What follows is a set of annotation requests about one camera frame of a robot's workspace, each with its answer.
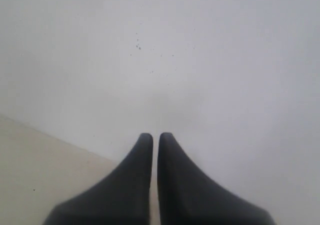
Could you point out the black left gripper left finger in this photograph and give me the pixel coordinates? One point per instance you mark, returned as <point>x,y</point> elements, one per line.
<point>120,198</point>

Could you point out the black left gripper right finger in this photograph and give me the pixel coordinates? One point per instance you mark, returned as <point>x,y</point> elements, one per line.
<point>187,196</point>

